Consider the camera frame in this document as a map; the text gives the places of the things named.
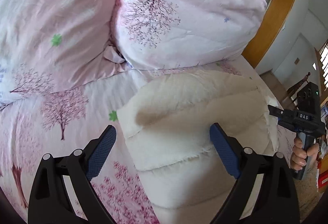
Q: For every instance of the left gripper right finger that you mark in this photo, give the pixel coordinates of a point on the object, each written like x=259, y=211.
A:
x=227, y=148

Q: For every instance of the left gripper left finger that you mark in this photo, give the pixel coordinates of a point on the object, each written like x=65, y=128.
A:
x=98, y=151

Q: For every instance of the cream quilted down jacket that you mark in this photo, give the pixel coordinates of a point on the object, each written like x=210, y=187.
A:
x=166, y=128

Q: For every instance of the person's right hand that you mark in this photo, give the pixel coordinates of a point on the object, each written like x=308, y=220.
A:
x=300, y=158

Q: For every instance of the pink floral bed sheet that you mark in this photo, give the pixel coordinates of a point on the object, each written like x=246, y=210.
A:
x=60, y=123

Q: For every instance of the pink floral left pillow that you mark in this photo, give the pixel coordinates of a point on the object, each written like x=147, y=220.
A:
x=55, y=45

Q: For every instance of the pink floral pillow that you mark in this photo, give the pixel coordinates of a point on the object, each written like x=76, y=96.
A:
x=167, y=34
x=55, y=45

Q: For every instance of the pink floral right pillow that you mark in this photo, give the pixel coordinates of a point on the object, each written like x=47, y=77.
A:
x=167, y=34

